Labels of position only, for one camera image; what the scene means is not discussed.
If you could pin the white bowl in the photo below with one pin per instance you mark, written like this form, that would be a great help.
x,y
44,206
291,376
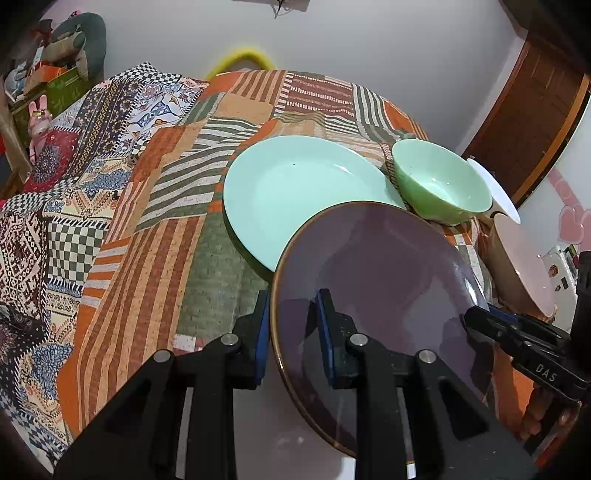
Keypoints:
x,y
501,202

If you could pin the mint green plate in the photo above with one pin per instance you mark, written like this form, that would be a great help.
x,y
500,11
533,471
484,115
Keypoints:
x,y
276,185

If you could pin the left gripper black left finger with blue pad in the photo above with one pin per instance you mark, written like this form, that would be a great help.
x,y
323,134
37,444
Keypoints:
x,y
173,418

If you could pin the white box with magnets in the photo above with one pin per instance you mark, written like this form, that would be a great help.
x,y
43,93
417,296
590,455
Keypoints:
x,y
562,269

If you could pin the purple ceramic plate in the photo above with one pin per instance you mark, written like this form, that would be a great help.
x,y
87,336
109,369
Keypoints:
x,y
402,283

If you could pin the brown wooden door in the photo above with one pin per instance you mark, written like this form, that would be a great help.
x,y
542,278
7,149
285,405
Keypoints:
x,y
532,119

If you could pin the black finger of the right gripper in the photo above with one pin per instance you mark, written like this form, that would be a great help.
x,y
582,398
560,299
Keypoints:
x,y
538,350

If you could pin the pink rabbit toy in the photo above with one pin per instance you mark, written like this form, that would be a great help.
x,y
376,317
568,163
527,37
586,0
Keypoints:
x,y
39,124

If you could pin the white wardrobe with hearts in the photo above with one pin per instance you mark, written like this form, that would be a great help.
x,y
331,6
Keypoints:
x,y
558,211

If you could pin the checkered patterned bed quilt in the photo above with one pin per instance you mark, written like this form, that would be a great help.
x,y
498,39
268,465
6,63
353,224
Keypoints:
x,y
51,234

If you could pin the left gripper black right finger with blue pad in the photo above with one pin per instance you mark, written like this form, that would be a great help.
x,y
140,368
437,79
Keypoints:
x,y
415,418

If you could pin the orange striped patchwork tablecloth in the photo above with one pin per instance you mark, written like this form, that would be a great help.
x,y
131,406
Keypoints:
x,y
167,274

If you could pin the pink beige bowl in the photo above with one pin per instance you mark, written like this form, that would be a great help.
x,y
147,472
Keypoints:
x,y
522,280

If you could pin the mint green bowl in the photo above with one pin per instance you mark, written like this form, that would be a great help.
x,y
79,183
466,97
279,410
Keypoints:
x,y
439,185

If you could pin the green storage box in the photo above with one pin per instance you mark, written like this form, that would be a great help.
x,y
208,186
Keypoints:
x,y
61,92

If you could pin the grey green plush toy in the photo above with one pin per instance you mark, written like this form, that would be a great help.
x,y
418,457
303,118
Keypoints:
x,y
81,38

